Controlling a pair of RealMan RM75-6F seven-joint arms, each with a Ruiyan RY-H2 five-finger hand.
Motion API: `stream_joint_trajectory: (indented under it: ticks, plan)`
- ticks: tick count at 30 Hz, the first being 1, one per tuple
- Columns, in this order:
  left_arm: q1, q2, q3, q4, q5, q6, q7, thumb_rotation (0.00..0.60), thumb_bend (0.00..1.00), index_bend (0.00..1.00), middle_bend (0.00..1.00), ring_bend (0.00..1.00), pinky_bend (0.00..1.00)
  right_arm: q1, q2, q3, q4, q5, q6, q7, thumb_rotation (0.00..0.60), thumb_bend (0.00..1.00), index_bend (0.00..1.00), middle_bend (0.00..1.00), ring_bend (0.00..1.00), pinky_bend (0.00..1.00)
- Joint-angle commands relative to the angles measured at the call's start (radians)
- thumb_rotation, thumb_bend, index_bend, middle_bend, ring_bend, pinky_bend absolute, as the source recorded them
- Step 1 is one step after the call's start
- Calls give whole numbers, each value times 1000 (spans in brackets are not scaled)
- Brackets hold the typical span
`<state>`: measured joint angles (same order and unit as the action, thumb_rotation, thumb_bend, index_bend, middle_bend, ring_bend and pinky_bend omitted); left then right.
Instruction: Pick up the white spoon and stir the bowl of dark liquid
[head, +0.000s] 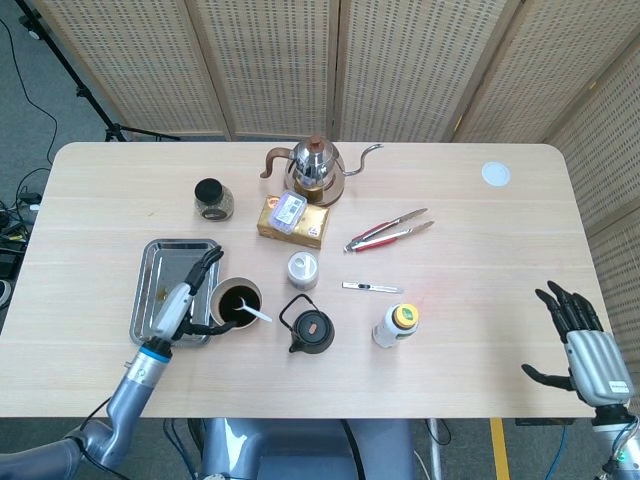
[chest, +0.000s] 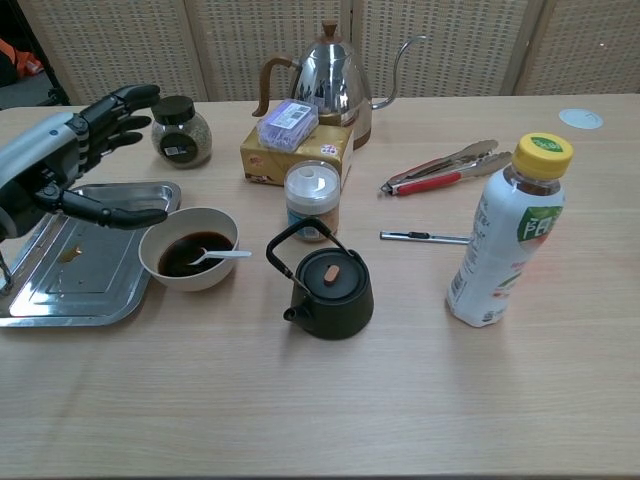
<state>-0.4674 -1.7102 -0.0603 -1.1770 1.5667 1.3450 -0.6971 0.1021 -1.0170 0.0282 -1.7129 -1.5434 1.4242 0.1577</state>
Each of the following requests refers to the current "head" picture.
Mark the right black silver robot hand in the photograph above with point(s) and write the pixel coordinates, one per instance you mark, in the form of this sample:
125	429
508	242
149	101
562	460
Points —
595	365

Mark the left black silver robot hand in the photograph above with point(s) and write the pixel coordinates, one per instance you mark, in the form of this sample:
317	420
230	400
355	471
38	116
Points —
172	310

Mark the white plastic spoon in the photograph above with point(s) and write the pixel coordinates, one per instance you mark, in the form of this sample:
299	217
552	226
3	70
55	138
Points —
250	310

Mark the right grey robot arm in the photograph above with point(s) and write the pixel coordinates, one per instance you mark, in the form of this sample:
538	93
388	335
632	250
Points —
611	417

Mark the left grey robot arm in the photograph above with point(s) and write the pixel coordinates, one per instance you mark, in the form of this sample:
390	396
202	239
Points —
135	385

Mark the cup of dark coffee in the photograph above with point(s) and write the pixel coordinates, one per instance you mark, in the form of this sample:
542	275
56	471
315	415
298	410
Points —
230	305

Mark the stainless steel rectangular tray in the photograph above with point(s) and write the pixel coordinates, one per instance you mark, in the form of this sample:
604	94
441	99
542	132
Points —
150	270

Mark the black under-table control box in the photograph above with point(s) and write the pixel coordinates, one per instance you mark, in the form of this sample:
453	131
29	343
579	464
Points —
542	421

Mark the glass jar with black lid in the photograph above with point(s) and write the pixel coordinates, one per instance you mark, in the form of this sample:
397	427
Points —
209	192

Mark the gold cardboard box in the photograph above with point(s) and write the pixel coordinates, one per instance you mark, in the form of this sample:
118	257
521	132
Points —
270	227

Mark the clear toothpick container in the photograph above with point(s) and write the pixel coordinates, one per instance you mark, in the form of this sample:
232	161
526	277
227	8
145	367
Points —
302	270

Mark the black cast iron teapot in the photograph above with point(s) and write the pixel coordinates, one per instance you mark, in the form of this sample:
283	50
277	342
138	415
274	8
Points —
312	330

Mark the clear box with purple contents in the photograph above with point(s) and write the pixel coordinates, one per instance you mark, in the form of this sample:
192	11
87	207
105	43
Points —
287	212

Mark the woven folding screen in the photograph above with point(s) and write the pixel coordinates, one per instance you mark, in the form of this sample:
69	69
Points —
615	200
150	60

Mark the round white floor device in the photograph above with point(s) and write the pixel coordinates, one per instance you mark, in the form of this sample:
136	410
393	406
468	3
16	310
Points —
4	292

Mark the black floor box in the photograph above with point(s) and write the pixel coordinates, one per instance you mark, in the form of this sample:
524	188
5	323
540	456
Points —
7	265

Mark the blue grey robot torso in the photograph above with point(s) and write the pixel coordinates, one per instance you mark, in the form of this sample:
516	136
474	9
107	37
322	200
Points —
280	450

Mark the white table leg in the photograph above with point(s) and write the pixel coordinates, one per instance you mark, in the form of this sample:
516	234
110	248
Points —
436	450

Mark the silver utility knife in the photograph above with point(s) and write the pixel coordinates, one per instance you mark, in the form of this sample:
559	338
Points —
372	287

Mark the steel gooseneck kettle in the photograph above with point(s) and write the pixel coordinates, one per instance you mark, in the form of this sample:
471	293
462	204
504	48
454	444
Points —
312	162

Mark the white drink bottle yellow cap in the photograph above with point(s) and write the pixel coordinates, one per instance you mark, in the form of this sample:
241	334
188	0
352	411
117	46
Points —
392	327

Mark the black tripod stand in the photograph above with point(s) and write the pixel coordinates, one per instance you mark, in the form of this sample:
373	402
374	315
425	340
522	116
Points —
80	93

